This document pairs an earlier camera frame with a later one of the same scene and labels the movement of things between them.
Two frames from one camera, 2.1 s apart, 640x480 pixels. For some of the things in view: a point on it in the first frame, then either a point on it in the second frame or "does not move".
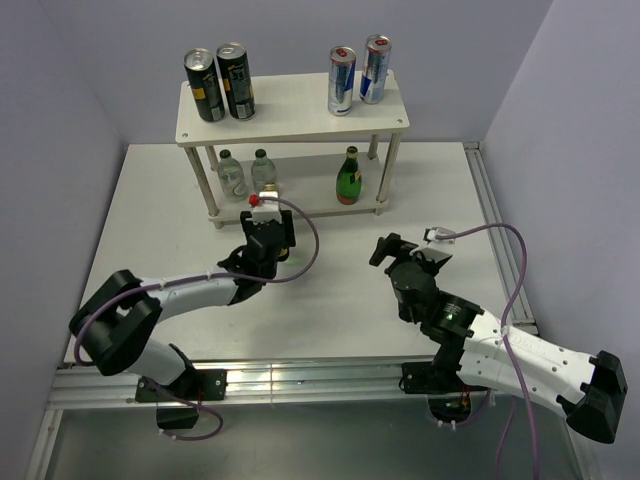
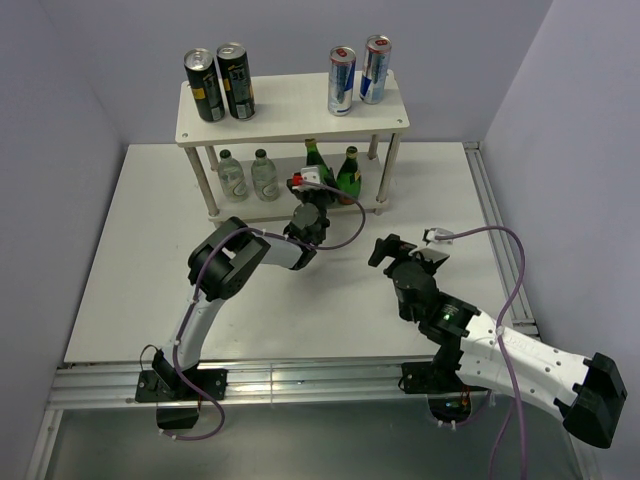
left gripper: (287, 225) -> (328, 194)
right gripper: (392, 245) does not move
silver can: (376, 68) does not move
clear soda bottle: (232, 176) does not move
